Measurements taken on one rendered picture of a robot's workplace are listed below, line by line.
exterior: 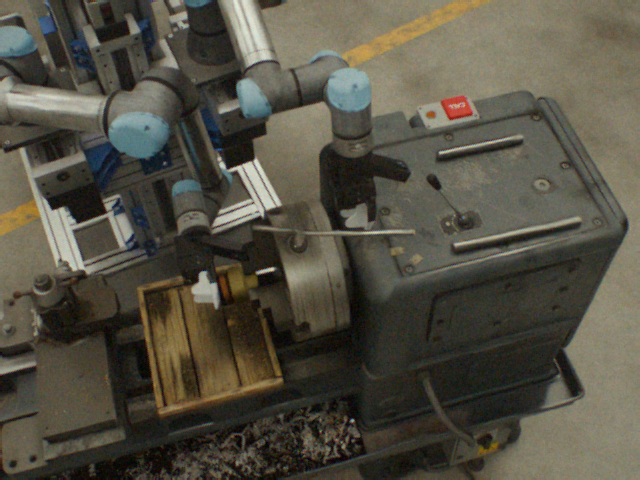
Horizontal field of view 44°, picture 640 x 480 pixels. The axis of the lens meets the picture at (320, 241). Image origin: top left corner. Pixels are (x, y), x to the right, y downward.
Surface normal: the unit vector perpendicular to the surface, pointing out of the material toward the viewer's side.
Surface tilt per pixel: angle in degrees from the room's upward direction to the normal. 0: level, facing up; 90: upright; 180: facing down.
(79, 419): 0
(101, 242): 0
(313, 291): 50
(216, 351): 0
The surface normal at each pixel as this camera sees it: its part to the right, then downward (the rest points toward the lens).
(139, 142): -0.17, 0.81
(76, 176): 0.42, 0.74
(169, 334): -0.02, -0.56
